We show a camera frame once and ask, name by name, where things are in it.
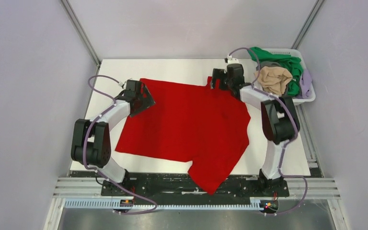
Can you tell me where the red t shirt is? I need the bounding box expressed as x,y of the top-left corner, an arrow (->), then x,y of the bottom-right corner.
115,79 -> 251,195

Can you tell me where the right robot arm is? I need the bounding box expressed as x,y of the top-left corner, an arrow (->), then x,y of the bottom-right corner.
210,63 -> 300,196

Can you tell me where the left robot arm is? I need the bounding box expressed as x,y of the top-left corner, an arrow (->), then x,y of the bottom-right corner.
70,80 -> 155,195

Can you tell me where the grey t shirt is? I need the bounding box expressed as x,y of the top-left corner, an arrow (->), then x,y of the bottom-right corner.
256,61 -> 281,71

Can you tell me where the beige t shirt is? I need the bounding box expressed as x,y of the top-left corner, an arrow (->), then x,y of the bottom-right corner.
254,66 -> 293,96

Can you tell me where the green t shirt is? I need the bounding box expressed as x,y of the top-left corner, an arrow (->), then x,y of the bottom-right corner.
250,46 -> 303,96

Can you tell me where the white plastic basket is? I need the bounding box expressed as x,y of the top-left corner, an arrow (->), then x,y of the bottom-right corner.
249,48 -> 316,105

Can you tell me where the lilac t shirt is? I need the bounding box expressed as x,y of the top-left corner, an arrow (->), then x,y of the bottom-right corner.
299,69 -> 312,99

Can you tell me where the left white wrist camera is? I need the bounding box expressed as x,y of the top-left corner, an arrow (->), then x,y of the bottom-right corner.
118,81 -> 127,89

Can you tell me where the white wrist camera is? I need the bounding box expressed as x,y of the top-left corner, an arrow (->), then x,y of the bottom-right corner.
224,55 -> 239,65
118,81 -> 127,89

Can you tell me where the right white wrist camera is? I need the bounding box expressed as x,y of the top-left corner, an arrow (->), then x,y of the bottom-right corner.
224,55 -> 239,65

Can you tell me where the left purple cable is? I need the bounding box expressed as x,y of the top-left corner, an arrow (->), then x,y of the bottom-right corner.
82,75 -> 158,216

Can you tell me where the white slotted cable duct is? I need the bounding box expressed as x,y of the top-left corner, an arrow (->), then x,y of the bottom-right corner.
64,198 -> 276,211

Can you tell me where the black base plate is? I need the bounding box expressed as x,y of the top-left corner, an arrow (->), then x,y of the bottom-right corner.
101,172 -> 289,207

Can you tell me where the aluminium frame rail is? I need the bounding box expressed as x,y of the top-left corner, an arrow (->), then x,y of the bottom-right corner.
53,177 -> 102,198

